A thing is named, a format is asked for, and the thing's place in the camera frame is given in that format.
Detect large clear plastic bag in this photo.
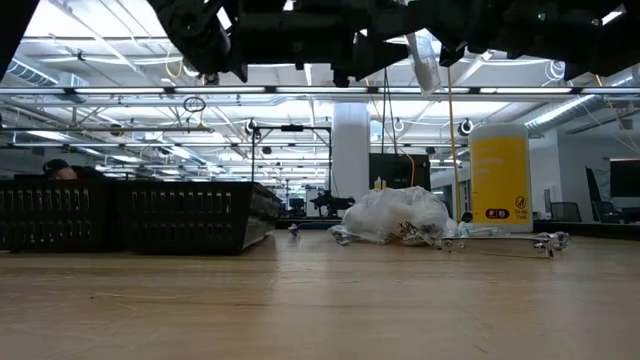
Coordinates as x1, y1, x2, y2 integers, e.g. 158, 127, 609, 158
328, 186, 460, 247

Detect silver ventilation duct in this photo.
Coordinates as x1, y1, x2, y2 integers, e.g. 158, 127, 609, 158
523, 94, 599, 136

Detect black mesh chair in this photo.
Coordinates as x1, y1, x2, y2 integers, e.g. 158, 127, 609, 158
549, 201, 584, 224

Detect yellow hanging cable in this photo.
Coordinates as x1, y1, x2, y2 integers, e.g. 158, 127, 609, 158
446, 67, 464, 221

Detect black slotted plastic basket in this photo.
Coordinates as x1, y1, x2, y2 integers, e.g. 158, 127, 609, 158
115, 180, 282, 256
0, 178, 119, 253

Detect ceiling light bar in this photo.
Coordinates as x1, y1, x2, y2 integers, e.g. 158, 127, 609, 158
0, 85, 640, 97

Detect clear packet with white item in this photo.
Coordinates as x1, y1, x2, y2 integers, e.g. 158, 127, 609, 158
404, 30, 444, 96

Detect black cabinet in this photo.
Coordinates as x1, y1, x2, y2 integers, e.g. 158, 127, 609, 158
368, 153, 432, 194

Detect grey metal pipe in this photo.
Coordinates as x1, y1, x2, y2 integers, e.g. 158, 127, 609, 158
0, 126, 215, 135

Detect black frame stand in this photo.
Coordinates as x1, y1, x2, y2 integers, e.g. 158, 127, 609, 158
249, 124, 334, 206

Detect yellow cable on cabinet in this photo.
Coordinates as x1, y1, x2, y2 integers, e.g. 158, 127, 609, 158
402, 152, 417, 190

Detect black cable loop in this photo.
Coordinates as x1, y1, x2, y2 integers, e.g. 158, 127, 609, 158
182, 96, 207, 115

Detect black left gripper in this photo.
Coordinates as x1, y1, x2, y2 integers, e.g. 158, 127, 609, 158
234, 0, 411, 87

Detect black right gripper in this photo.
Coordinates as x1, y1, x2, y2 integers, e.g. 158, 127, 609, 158
409, 0, 571, 69

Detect white column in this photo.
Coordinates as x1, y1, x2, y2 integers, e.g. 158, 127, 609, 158
331, 103, 372, 209

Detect yellow and white wipes canister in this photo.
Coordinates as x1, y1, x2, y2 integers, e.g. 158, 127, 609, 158
468, 123, 534, 234

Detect black hanging cables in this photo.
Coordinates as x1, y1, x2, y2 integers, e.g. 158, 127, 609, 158
379, 67, 401, 156

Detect clear packet with teal item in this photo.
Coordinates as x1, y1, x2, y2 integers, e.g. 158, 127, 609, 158
457, 219, 509, 239

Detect black computer monitor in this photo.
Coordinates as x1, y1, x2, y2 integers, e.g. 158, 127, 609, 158
608, 158, 640, 199

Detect person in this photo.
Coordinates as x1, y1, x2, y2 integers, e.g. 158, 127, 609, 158
42, 158, 109, 181

